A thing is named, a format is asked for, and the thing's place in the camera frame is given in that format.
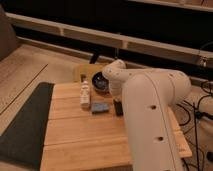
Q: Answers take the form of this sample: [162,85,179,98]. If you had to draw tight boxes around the blue eraser block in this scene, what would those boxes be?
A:
[91,102,109,114]

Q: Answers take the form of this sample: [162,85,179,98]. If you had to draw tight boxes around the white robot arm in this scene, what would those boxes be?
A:
[102,60,191,171]

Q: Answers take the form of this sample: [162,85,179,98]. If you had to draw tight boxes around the dark round bowl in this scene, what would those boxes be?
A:
[92,72,109,93]

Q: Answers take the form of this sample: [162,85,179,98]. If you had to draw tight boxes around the white plastic bottle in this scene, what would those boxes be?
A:
[80,80,91,108]

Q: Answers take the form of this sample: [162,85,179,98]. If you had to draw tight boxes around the black rectangular remote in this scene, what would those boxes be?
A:
[113,100,123,116]

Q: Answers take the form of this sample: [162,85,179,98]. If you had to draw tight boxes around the wooden chair seat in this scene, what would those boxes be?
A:
[73,64,104,82]

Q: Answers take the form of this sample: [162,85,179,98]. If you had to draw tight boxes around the dark green floor mat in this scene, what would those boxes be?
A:
[0,82,54,169]

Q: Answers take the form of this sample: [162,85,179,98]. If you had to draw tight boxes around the grey couch corner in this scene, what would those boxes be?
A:
[0,5,19,61]

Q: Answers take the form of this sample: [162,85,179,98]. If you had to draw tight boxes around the black floor cables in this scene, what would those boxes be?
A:
[173,79,213,171]

